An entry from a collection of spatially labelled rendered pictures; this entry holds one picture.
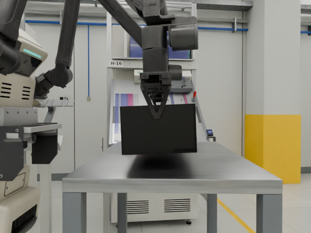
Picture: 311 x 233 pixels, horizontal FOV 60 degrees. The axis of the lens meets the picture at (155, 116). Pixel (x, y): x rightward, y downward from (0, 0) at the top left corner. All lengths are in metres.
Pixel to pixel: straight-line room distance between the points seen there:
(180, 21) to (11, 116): 0.60
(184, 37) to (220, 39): 3.58
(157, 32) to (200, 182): 0.33
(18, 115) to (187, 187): 0.63
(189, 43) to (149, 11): 0.11
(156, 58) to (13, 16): 0.40
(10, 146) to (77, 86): 3.00
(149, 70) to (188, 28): 0.12
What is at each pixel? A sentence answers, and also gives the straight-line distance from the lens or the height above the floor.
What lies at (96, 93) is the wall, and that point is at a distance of 3.81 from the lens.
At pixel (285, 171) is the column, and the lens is 3.95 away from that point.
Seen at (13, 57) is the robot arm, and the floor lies 1.08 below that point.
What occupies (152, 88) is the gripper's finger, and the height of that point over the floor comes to 0.99.
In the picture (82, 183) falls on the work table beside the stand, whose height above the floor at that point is 0.79.
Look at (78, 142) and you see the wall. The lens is 3.85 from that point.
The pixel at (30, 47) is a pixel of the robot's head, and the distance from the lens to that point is 0.98.
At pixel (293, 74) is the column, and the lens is 3.96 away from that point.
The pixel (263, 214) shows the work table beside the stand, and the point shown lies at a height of 0.73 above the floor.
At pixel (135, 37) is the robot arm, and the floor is 1.24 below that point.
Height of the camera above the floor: 0.94
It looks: 1 degrees down
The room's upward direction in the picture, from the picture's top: straight up
